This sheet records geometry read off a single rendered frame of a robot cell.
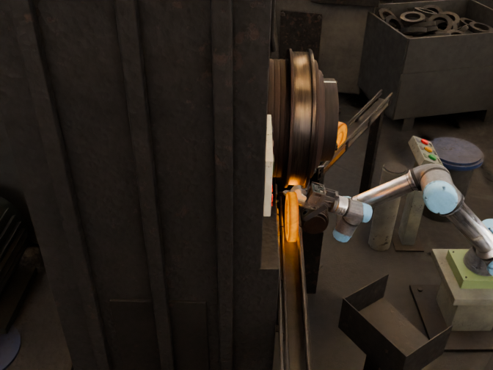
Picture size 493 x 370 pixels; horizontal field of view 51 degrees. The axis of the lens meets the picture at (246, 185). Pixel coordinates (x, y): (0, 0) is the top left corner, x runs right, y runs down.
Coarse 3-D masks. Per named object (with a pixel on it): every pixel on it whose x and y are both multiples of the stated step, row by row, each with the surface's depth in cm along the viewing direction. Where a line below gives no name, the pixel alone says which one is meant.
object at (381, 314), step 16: (368, 288) 171; (384, 288) 177; (352, 304) 170; (368, 304) 176; (384, 304) 178; (352, 320) 164; (368, 320) 172; (384, 320) 173; (400, 320) 173; (352, 336) 167; (368, 336) 160; (384, 336) 153; (400, 336) 168; (416, 336) 168; (448, 336) 159; (368, 352) 162; (384, 352) 155; (400, 352) 149; (416, 352) 150; (432, 352) 158; (368, 368) 178; (384, 368) 158; (400, 368) 151; (416, 368) 156
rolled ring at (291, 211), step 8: (288, 192) 191; (288, 200) 187; (296, 200) 186; (288, 208) 187; (296, 208) 185; (288, 216) 199; (296, 216) 184; (288, 224) 187; (296, 224) 184; (288, 232) 187; (296, 232) 186; (288, 240) 189
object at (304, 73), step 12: (300, 60) 164; (312, 60) 162; (300, 72) 160; (312, 72) 159; (300, 84) 158; (312, 84) 157; (300, 96) 157; (312, 96) 157; (300, 108) 156; (312, 108) 156; (300, 120) 157; (312, 120) 156; (300, 132) 157; (312, 132) 156; (300, 144) 159; (312, 144) 158; (300, 156) 161; (312, 156) 160; (300, 168) 164; (300, 180) 171
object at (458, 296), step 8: (432, 256) 247; (440, 256) 243; (440, 264) 239; (448, 264) 239; (440, 272) 237; (448, 272) 234; (448, 280) 230; (456, 280) 230; (448, 288) 228; (456, 288) 227; (456, 296) 223; (464, 296) 223; (472, 296) 223; (480, 296) 223; (488, 296) 223; (456, 304) 223; (464, 304) 223; (472, 304) 223; (480, 304) 223; (488, 304) 223
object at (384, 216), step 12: (384, 168) 264; (396, 168) 264; (384, 180) 266; (384, 204) 272; (396, 204) 272; (384, 216) 276; (396, 216) 280; (372, 228) 287; (384, 228) 280; (372, 240) 289; (384, 240) 285
